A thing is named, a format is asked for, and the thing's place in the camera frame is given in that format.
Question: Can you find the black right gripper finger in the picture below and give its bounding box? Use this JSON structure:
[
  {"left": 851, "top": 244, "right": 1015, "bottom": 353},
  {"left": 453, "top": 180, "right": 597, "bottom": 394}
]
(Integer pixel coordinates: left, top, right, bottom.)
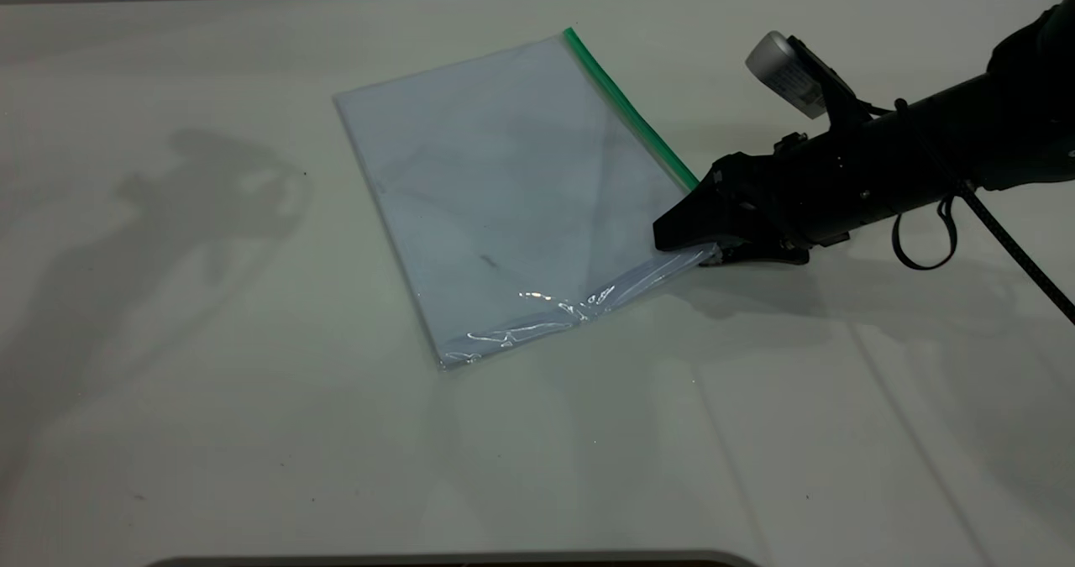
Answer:
[
  {"left": 699, "top": 244, "right": 811, "bottom": 266},
  {"left": 653, "top": 168, "right": 757, "bottom": 253}
]

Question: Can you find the thin black looped cable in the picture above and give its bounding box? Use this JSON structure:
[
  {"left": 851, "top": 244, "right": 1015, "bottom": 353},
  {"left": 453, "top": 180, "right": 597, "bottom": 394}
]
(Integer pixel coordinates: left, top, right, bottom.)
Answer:
[{"left": 891, "top": 196, "right": 959, "bottom": 271}]

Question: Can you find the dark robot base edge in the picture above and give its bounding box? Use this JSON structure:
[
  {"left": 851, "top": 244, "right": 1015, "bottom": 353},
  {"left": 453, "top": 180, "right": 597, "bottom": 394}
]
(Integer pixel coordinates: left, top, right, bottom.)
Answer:
[{"left": 143, "top": 549, "right": 761, "bottom": 567}]

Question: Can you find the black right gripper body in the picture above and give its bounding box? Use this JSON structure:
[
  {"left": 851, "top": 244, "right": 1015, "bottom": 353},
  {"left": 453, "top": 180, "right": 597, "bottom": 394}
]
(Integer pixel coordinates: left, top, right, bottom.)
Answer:
[{"left": 714, "top": 130, "right": 857, "bottom": 247}]

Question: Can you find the black braided cable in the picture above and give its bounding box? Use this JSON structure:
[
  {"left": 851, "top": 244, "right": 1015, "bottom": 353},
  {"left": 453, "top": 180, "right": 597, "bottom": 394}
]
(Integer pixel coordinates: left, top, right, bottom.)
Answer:
[{"left": 945, "top": 176, "right": 1075, "bottom": 326}]

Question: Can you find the clear zip bag green zipper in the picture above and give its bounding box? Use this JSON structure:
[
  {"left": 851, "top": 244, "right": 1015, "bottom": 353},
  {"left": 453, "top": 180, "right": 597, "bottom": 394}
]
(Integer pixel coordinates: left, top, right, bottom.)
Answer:
[{"left": 333, "top": 28, "right": 723, "bottom": 372}]

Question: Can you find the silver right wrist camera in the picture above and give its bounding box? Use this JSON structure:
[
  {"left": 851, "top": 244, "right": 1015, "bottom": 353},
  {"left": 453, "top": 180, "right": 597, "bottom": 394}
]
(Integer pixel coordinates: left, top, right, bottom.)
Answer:
[{"left": 745, "top": 31, "right": 828, "bottom": 120}]

